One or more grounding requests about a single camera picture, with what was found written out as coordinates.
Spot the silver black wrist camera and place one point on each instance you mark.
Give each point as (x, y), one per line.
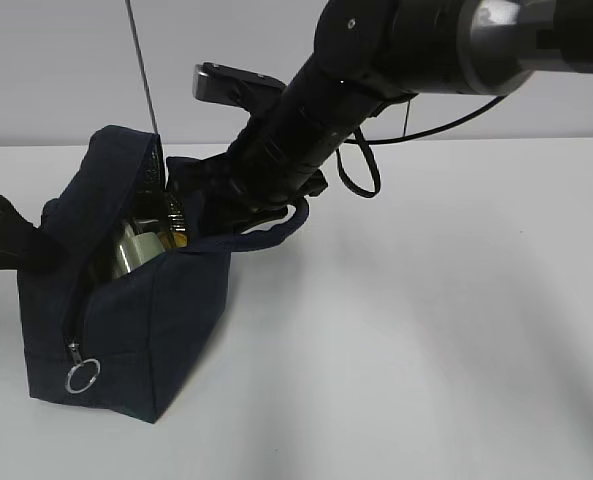
(223, 85)

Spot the navy blue lunch bag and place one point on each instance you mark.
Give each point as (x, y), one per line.
(127, 345)

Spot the green lid glass container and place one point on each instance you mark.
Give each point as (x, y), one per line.
(131, 250)

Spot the yellow pear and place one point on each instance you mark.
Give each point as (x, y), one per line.
(177, 239)

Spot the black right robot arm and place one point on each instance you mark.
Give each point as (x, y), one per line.
(366, 57)

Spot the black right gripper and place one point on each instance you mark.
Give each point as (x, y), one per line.
(256, 180)

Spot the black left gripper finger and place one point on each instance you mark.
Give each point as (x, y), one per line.
(24, 247)

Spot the green cucumber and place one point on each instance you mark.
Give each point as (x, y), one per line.
(174, 214)

